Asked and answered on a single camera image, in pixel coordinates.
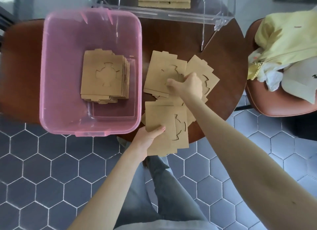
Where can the person's right fingers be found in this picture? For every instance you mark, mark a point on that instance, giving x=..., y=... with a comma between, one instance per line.
x=174, y=85

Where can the clear acrylic box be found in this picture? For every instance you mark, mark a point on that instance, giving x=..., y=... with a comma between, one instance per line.
x=198, y=12

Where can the person's grey jeans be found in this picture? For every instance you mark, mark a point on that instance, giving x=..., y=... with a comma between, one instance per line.
x=168, y=192

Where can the yellow zip jacket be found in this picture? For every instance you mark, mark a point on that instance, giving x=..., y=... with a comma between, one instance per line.
x=287, y=36

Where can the person's right hand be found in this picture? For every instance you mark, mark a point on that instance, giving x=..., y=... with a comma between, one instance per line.
x=190, y=87

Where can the pink plastic bin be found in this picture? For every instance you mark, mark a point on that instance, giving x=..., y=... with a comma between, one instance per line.
x=64, y=76

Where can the person's left thumb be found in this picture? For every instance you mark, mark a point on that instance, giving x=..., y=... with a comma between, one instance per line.
x=157, y=131

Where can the person's grey shirt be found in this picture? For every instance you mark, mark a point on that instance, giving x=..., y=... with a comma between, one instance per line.
x=173, y=225

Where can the white plastic bag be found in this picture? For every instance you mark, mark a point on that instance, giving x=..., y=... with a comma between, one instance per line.
x=271, y=77

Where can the brown cardboard sheet with cutout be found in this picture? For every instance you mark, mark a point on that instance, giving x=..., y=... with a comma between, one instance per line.
x=206, y=74
x=161, y=69
x=182, y=133

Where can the person's left hand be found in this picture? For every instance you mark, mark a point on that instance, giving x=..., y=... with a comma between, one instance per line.
x=142, y=143

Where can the white printed cloth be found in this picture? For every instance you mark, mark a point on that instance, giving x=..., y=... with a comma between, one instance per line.
x=301, y=81

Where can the stack of die-cut cardboard pieces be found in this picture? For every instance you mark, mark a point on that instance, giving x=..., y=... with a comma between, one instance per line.
x=104, y=76

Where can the person's right forearm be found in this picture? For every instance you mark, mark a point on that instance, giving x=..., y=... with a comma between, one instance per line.
x=247, y=158

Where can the person's left forearm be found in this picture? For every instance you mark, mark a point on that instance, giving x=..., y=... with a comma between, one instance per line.
x=111, y=190

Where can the plain brown cardboard sheet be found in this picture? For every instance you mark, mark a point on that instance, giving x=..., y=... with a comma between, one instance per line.
x=161, y=118

